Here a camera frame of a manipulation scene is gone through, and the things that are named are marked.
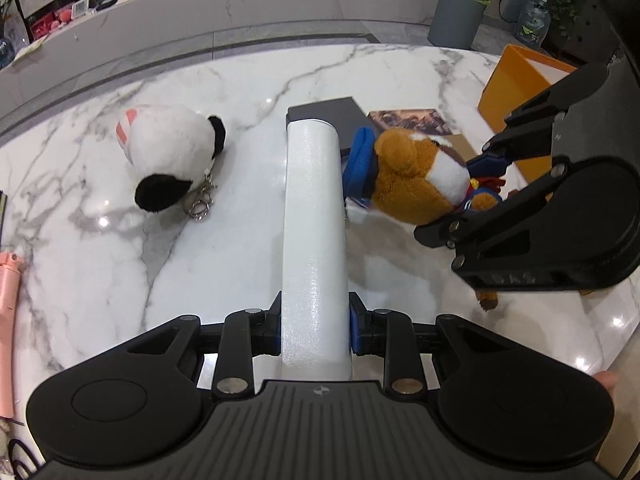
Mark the marble tv console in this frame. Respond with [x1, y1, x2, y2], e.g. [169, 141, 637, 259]
[1, 0, 437, 128]

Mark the panda plush keychain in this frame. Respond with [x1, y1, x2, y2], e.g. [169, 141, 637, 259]
[115, 104, 227, 212]

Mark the black cable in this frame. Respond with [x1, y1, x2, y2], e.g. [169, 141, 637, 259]
[3, 438, 42, 480]

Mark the brown cardboard box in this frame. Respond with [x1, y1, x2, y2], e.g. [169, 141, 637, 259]
[439, 134, 477, 166]

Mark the orange storage box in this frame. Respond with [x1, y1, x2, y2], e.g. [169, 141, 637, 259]
[476, 43, 580, 192]

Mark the grey trash bin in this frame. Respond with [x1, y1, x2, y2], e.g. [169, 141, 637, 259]
[428, 0, 490, 50]

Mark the brown bear plush toy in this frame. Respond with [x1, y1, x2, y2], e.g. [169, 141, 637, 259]
[342, 126, 508, 312]

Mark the long white box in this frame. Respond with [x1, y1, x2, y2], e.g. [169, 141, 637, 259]
[281, 119, 352, 382]

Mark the water bottle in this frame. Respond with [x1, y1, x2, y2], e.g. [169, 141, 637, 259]
[514, 0, 551, 50]

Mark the pink selfie stick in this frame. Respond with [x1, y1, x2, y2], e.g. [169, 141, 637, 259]
[0, 252, 24, 419]

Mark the illustrated card box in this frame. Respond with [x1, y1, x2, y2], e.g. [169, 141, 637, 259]
[368, 108, 452, 136]

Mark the dark grey square box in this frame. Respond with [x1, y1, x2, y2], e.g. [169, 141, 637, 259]
[285, 96, 380, 156]

